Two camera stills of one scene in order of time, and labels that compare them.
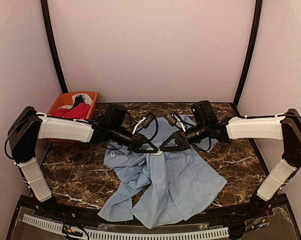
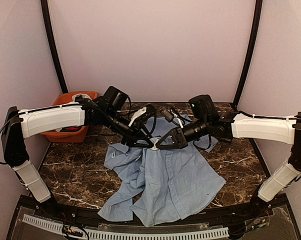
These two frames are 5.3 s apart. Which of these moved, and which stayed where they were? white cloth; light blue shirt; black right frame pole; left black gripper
Moved: left black gripper
Stayed: white cloth; black right frame pole; light blue shirt
